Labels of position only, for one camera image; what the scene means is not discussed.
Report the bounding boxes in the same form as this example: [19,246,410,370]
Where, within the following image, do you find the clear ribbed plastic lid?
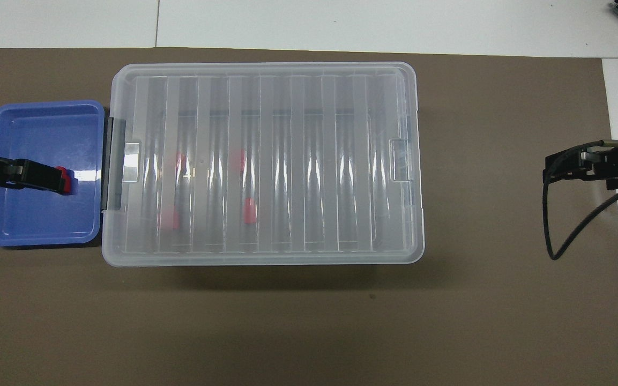
[101,62,426,267]

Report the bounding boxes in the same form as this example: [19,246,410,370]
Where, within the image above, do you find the clear plastic storage box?
[102,67,425,267]

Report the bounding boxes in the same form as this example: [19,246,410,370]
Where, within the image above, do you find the brown table mat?
[0,47,618,386]

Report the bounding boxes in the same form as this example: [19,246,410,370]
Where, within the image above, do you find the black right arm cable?
[542,140,618,261]

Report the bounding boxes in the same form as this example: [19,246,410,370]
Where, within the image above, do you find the blue plastic tray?
[0,100,106,247]

